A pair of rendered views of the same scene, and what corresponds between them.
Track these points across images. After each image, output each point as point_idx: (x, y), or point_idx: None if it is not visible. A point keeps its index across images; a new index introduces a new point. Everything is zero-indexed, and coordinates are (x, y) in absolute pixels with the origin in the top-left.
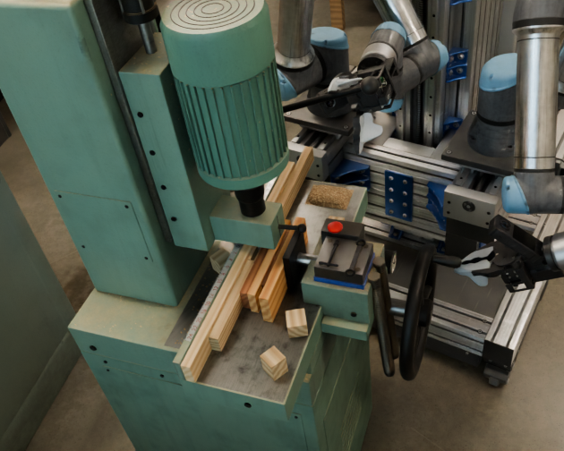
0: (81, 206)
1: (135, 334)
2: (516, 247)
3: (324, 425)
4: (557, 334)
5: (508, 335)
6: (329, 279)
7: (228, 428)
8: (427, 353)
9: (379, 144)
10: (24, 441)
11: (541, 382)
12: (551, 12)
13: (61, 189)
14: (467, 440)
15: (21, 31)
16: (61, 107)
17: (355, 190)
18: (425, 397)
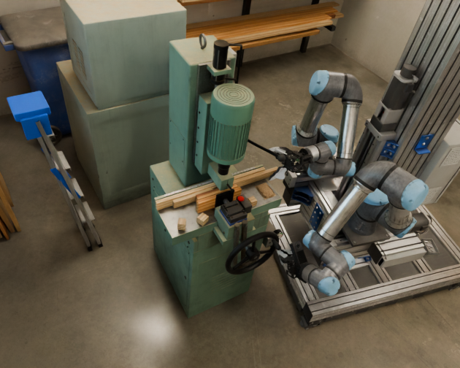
0: (174, 129)
1: (164, 184)
2: (295, 257)
3: (198, 266)
4: (350, 333)
5: (317, 309)
6: (223, 213)
7: None
8: (290, 292)
9: (323, 190)
10: (130, 198)
11: (321, 342)
12: (366, 180)
13: (171, 119)
14: (269, 334)
15: (178, 62)
16: (179, 93)
17: (277, 196)
18: (271, 305)
